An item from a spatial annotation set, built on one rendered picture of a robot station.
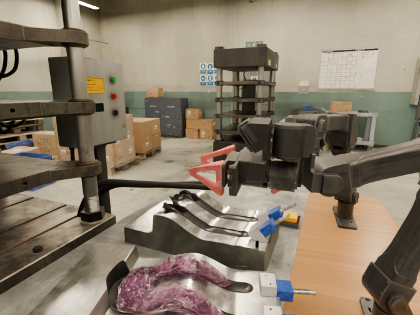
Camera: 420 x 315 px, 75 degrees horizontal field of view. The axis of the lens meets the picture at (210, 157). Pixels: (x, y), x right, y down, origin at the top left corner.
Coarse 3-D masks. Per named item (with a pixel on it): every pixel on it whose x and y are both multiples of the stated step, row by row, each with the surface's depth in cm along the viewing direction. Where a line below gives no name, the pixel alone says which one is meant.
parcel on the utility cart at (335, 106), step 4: (332, 104) 601; (336, 104) 599; (340, 104) 596; (344, 104) 594; (348, 104) 592; (332, 108) 603; (336, 108) 600; (340, 108) 598; (344, 108) 596; (348, 108) 594
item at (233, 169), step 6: (240, 156) 53; (270, 162) 52; (234, 168) 49; (234, 174) 49; (234, 180) 50; (240, 180) 52; (246, 180) 52; (252, 180) 51; (258, 180) 51; (234, 186) 50; (240, 186) 54; (258, 186) 52; (264, 186) 52; (234, 192) 51
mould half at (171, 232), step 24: (192, 192) 108; (144, 216) 104; (168, 216) 88; (216, 216) 99; (144, 240) 94; (168, 240) 90; (192, 240) 86; (216, 240) 83; (240, 240) 82; (240, 264) 81; (264, 264) 78
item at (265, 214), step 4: (292, 204) 88; (264, 208) 95; (268, 208) 94; (276, 208) 91; (280, 208) 91; (284, 208) 89; (288, 208) 89; (260, 212) 93; (264, 212) 90; (268, 212) 92; (272, 212) 90; (276, 212) 89; (280, 212) 89; (260, 216) 91; (264, 216) 90; (268, 216) 90; (272, 216) 90; (276, 216) 89; (280, 216) 89; (260, 220) 91; (264, 220) 91
